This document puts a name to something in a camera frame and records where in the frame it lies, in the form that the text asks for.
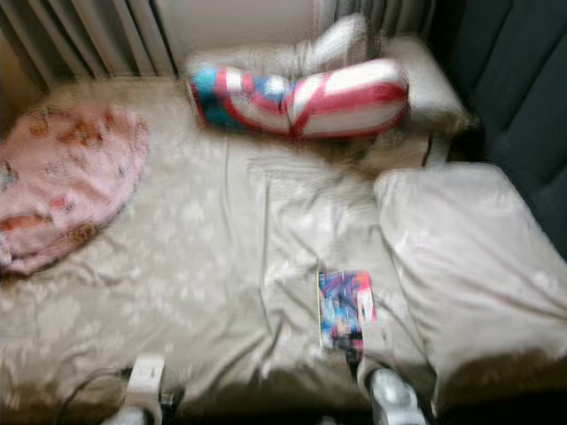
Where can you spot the grey pleated curtain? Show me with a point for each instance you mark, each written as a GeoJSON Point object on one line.
{"type": "Point", "coordinates": [372, 16]}
{"type": "Point", "coordinates": [80, 40]}

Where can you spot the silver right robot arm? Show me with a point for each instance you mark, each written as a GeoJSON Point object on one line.
{"type": "Point", "coordinates": [399, 397]}

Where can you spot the large beige floral pillow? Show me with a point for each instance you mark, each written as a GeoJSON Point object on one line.
{"type": "Point", "coordinates": [469, 266]}

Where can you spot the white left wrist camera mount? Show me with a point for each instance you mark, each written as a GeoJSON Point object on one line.
{"type": "Point", "coordinates": [147, 381]}

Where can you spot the pink cartoon print blanket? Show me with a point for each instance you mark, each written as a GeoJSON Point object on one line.
{"type": "Point", "coordinates": [66, 181]}

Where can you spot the bed with beige floral sheet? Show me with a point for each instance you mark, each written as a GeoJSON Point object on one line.
{"type": "Point", "coordinates": [213, 248]}

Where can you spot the dark blue upholstered panel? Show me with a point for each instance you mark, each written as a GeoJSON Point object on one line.
{"type": "Point", "coordinates": [505, 97]}

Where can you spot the colourful comic book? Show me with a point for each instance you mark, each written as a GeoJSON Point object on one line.
{"type": "Point", "coordinates": [345, 308]}

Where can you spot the red white blue striped pillow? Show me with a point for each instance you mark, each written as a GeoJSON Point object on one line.
{"type": "Point", "coordinates": [306, 99]}

